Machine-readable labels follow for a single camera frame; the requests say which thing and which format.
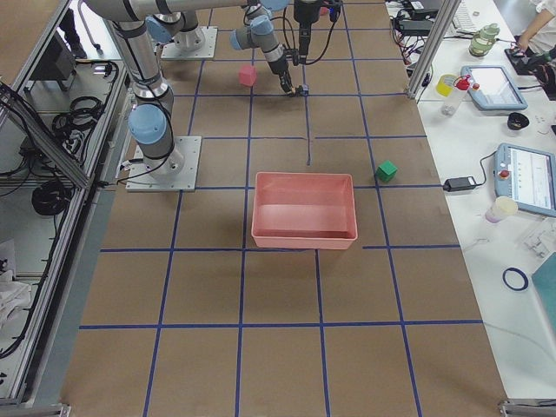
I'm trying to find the black power adapter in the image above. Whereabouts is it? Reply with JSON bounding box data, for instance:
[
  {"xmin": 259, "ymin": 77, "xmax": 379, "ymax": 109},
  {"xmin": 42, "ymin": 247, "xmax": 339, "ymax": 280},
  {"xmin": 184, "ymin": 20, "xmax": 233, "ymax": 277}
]
[{"xmin": 442, "ymin": 176, "xmax": 478, "ymax": 192}]

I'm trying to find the black bowl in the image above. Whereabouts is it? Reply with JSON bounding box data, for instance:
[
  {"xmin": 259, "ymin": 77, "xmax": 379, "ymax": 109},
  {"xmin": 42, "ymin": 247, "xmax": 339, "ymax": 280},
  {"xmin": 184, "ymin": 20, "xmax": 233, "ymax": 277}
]
[{"xmin": 506, "ymin": 112, "xmax": 530, "ymax": 131}]

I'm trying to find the white cup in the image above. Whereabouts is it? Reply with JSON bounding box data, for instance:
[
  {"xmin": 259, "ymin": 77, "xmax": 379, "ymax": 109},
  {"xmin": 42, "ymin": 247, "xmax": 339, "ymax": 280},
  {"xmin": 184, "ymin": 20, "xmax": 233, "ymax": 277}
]
[{"xmin": 485, "ymin": 196, "xmax": 519, "ymax": 223}]

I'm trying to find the green water bottle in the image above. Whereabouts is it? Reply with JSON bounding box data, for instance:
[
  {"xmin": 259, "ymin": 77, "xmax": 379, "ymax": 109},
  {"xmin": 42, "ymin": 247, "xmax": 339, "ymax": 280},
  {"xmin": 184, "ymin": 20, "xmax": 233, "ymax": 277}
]
[{"xmin": 468, "ymin": 23, "xmax": 500, "ymax": 57}]

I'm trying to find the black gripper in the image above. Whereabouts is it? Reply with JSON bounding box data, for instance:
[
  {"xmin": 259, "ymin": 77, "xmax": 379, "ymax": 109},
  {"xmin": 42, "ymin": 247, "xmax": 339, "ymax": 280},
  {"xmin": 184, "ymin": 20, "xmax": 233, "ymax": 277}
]
[
  {"xmin": 271, "ymin": 60, "xmax": 296, "ymax": 96},
  {"xmin": 298, "ymin": 19, "xmax": 312, "ymax": 64}
]

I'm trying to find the teach pendant near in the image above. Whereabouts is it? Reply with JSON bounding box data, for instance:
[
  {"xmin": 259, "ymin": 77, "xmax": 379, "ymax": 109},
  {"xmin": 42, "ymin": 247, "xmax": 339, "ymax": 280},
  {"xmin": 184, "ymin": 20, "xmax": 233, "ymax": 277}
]
[{"xmin": 493, "ymin": 143, "xmax": 555, "ymax": 217}]

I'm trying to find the teach pendant far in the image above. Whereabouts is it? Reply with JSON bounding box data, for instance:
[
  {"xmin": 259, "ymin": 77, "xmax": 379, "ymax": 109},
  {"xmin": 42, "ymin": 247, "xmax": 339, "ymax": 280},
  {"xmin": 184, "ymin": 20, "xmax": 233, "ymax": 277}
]
[{"xmin": 460, "ymin": 65, "xmax": 528, "ymax": 112}]

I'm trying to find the green cube near bin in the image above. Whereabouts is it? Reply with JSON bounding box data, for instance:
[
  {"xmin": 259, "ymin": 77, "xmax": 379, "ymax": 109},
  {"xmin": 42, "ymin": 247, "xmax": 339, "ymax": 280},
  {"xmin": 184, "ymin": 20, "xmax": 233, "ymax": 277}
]
[{"xmin": 374, "ymin": 160, "xmax": 398, "ymax": 182}]

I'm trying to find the pink plastic bin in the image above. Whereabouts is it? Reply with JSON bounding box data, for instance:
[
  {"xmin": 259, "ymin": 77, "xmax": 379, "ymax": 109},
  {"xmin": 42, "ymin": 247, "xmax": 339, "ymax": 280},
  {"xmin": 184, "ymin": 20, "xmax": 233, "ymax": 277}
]
[{"xmin": 251, "ymin": 172, "xmax": 358, "ymax": 250}]

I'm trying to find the aluminium frame post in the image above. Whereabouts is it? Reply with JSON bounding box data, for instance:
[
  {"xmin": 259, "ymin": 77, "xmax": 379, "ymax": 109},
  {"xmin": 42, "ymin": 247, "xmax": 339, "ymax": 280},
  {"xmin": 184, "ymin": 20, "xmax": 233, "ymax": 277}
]
[{"xmin": 406, "ymin": 0, "xmax": 460, "ymax": 99}]

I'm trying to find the teach pendant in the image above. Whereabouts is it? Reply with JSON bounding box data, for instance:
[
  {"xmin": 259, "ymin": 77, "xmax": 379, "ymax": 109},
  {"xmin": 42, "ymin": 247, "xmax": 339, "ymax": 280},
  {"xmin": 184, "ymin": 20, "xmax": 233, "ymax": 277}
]
[
  {"xmin": 493, "ymin": 143, "xmax": 555, "ymax": 217},
  {"xmin": 460, "ymin": 65, "xmax": 528, "ymax": 112}
]

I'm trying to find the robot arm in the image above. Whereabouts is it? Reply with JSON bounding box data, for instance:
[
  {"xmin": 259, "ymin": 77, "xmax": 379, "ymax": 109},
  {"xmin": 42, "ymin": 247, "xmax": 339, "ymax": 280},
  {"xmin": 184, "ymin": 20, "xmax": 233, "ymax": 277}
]
[
  {"xmin": 146, "ymin": 1, "xmax": 305, "ymax": 96},
  {"xmin": 87, "ymin": 1, "xmax": 323, "ymax": 179}
]

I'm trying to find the blue tape roll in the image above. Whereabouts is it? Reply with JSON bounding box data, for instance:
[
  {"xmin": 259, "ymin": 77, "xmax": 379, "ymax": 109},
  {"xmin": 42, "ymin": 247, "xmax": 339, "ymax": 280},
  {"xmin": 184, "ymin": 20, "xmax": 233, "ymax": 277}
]
[{"xmin": 502, "ymin": 267, "xmax": 529, "ymax": 292}]

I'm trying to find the pink cube centre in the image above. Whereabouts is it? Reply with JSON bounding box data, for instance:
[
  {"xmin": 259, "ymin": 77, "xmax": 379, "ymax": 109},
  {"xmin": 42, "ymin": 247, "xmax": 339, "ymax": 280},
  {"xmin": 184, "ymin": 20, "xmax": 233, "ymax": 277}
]
[{"xmin": 238, "ymin": 65, "xmax": 257, "ymax": 87}]

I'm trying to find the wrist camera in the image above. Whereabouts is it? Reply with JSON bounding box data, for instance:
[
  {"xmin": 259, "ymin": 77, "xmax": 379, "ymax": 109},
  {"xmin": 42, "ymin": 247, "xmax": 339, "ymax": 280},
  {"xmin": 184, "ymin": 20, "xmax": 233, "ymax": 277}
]
[
  {"xmin": 284, "ymin": 48, "xmax": 300, "ymax": 66},
  {"xmin": 322, "ymin": 0, "xmax": 343, "ymax": 23}
]

